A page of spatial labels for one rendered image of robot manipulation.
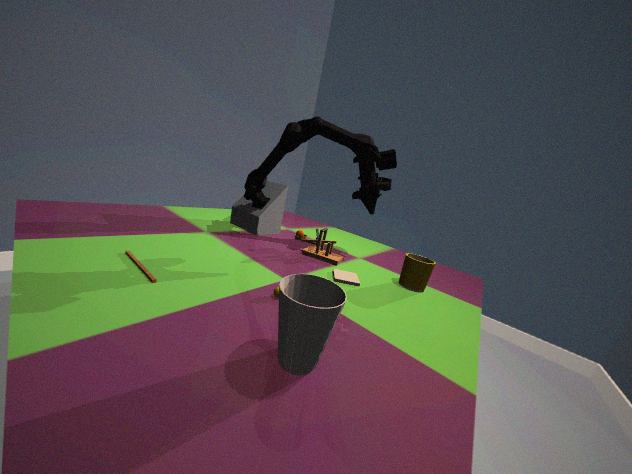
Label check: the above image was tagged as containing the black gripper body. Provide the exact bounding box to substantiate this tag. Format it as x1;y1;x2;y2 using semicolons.
352;170;391;199

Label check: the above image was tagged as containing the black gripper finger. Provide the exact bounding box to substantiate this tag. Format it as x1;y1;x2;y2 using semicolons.
364;193;382;215
359;197;370;213

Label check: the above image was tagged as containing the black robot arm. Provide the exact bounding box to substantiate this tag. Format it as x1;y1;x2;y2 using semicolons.
244;116;397;209

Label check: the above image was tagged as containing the brown wooden stick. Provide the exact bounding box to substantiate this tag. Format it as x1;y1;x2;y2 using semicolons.
125;251;156;283

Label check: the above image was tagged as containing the dark grey cup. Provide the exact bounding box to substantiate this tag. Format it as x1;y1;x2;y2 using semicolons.
278;274;347;376

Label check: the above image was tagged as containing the yellow cup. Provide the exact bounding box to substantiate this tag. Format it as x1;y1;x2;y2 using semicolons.
399;253;436;293

